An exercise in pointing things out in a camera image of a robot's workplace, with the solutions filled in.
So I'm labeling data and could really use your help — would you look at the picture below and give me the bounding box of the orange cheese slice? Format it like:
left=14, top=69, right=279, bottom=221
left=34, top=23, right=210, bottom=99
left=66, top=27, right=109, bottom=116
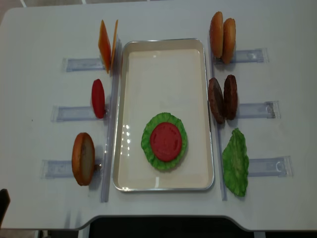
left=110, top=19, right=118, bottom=75
left=98, top=20, right=111, bottom=73

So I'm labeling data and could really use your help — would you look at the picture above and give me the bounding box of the upright bread bun slice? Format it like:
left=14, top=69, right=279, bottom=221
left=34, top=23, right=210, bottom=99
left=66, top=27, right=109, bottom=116
left=72, top=132, right=95, bottom=186

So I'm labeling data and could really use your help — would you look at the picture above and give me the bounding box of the green lettuce leaf on tray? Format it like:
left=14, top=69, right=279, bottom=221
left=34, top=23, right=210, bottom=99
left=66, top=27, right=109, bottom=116
left=141, top=112, right=188, bottom=171

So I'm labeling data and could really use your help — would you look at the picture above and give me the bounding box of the bun slice far left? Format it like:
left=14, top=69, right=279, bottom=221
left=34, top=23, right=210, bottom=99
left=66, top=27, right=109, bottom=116
left=210, top=11, right=223, bottom=59

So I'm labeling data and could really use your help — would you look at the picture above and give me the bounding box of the orange cheese slice right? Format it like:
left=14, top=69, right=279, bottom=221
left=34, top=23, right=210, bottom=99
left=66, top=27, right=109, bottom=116
left=110, top=19, right=118, bottom=75

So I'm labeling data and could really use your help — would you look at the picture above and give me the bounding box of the white rectangular metal tray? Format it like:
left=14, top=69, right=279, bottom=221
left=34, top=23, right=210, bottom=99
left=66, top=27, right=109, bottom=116
left=109, top=38, right=214, bottom=192

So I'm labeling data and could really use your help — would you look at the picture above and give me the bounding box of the upright green lettuce leaf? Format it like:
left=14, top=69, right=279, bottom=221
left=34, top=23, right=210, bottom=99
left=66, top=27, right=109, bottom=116
left=222, top=128, right=249, bottom=197

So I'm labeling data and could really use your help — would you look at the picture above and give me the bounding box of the clear holder rail bread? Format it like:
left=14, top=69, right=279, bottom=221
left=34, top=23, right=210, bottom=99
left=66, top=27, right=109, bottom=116
left=40, top=159, right=104, bottom=179

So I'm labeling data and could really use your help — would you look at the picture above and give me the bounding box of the bun slice far right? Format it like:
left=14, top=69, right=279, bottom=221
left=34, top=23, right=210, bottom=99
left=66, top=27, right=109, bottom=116
left=221, top=18, right=236, bottom=64

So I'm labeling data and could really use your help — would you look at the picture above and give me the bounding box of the clear long strip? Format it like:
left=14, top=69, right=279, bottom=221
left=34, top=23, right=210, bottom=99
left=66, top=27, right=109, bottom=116
left=207, top=36, right=227, bottom=201
left=101, top=36, right=122, bottom=203

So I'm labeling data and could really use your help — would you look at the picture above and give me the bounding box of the upright red tomato slice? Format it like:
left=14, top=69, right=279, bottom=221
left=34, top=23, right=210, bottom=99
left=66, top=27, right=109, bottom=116
left=91, top=79, right=106, bottom=119

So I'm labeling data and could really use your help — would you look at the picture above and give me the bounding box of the clear long strip right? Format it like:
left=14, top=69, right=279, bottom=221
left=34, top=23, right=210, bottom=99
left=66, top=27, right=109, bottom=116
left=207, top=36, right=227, bottom=201

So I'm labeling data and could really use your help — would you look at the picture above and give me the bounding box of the clear long strip left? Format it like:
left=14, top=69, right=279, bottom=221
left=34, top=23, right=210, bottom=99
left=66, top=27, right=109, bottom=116
left=101, top=36, right=122, bottom=203

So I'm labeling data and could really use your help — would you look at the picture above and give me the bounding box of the red tomato slice on tray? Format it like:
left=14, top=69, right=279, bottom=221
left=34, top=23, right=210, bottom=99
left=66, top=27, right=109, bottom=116
left=150, top=122, right=183, bottom=162

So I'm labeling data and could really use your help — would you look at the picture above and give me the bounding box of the dark object at table edge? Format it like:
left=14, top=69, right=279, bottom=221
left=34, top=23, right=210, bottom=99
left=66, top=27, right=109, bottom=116
left=0, top=189, right=10, bottom=226

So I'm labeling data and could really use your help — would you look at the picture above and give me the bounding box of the orange cheese slice left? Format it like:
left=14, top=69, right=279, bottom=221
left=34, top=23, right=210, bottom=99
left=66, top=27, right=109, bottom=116
left=98, top=20, right=111, bottom=73

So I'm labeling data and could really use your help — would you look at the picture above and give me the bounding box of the brown meat patty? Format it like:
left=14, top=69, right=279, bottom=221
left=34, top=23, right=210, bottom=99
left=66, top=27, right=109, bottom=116
left=223, top=75, right=238, bottom=120
left=208, top=77, right=225, bottom=124

